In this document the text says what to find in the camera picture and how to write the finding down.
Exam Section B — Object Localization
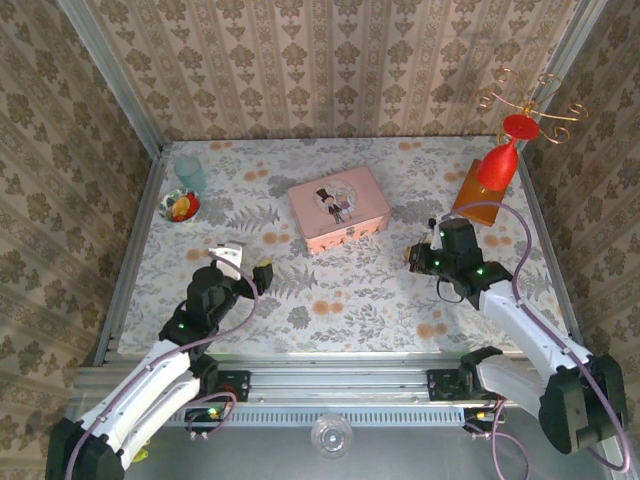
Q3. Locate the frosted teal plastic cup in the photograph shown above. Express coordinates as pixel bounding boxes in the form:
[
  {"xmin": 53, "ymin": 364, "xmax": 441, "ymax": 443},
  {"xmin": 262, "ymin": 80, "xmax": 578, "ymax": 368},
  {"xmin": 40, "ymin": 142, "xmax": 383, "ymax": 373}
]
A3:
[{"xmin": 173, "ymin": 154, "xmax": 207, "ymax": 194}]

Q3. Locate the slotted grey cable duct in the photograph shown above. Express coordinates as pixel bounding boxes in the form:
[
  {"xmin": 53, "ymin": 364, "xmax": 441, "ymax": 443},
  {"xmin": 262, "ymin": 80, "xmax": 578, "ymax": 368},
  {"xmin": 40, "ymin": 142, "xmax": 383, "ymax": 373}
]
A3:
[{"xmin": 88, "ymin": 407, "xmax": 469, "ymax": 427}]

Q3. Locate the orange wooden block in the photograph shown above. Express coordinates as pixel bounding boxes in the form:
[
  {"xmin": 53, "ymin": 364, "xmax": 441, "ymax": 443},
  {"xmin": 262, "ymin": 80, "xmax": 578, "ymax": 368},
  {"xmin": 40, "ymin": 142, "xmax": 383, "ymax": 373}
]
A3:
[{"xmin": 452, "ymin": 158, "xmax": 506, "ymax": 227}]

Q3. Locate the floral tablecloth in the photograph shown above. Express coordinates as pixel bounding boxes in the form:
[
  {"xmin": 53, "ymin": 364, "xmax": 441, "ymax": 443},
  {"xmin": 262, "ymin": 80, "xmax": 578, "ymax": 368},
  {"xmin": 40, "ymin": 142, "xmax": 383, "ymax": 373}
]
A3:
[{"xmin": 119, "ymin": 138, "xmax": 571, "ymax": 356}]

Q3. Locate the gold wire glass holder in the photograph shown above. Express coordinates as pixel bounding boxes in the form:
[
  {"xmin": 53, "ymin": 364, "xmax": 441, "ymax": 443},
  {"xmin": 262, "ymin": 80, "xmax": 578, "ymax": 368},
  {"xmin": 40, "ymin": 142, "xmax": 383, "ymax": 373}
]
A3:
[{"xmin": 477, "ymin": 68, "xmax": 589, "ymax": 144}]

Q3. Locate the thin black wire loop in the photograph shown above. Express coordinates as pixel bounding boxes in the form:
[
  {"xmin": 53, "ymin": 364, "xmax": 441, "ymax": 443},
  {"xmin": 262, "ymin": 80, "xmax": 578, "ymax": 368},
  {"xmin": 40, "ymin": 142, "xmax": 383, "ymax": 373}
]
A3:
[{"xmin": 436, "ymin": 276, "xmax": 467, "ymax": 305}]

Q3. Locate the clear glass dome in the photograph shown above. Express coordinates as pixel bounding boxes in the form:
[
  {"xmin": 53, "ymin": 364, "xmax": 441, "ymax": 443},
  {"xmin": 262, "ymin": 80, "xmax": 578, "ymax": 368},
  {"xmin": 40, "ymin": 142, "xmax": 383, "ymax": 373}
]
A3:
[{"xmin": 309, "ymin": 413, "xmax": 355, "ymax": 460}]

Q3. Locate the small patterned bowl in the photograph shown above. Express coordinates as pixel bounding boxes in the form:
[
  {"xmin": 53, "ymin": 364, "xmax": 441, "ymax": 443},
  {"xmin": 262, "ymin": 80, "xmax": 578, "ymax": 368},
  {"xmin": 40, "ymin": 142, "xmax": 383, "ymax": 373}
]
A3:
[{"xmin": 158, "ymin": 187, "xmax": 202, "ymax": 224}]

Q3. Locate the aluminium cross rail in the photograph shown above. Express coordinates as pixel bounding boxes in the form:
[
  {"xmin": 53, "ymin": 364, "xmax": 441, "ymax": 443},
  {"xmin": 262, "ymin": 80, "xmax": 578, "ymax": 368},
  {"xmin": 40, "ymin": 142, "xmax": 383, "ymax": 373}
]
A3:
[{"xmin": 73, "ymin": 352, "xmax": 610, "ymax": 407}]

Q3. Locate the aluminium side rail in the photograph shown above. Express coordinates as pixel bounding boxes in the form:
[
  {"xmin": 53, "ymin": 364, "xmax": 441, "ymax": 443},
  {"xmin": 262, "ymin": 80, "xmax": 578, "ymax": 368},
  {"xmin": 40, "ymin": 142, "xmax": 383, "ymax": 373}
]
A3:
[
  {"xmin": 93, "ymin": 149, "xmax": 169, "ymax": 366},
  {"xmin": 517, "ymin": 154, "xmax": 594, "ymax": 364}
]

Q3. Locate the red wine glass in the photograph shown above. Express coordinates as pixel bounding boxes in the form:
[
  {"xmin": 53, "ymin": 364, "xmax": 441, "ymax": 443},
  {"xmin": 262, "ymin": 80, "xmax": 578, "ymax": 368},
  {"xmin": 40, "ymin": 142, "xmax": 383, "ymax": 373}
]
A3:
[{"xmin": 475, "ymin": 113, "xmax": 541, "ymax": 192}]

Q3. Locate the pink wedding couple tin box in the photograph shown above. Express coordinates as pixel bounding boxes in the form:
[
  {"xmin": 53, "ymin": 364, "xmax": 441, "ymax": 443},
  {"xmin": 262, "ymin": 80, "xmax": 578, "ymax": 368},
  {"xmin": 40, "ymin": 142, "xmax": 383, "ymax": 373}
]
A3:
[{"xmin": 286, "ymin": 166, "xmax": 392, "ymax": 257}]

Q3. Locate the aluminium frame post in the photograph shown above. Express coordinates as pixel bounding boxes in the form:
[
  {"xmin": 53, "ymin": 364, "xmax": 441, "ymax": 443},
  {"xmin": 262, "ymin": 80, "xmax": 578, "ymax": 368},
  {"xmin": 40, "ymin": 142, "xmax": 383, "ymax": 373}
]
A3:
[
  {"xmin": 57, "ymin": 0, "xmax": 165, "ymax": 157},
  {"xmin": 529, "ymin": 0, "xmax": 609, "ymax": 146}
]

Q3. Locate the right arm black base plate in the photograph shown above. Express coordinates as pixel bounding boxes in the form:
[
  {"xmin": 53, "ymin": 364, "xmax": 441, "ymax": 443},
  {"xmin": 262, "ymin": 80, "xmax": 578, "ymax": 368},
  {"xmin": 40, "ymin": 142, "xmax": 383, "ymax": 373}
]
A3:
[{"xmin": 425, "ymin": 368, "xmax": 520, "ymax": 402}]

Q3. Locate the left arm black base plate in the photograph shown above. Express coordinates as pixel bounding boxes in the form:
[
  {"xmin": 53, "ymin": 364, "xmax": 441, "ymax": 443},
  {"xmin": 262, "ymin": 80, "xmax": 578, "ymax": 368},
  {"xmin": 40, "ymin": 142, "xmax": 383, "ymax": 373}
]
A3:
[{"xmin": 199, "ymin": 368, "xmax": 251, "ymax": 404}]

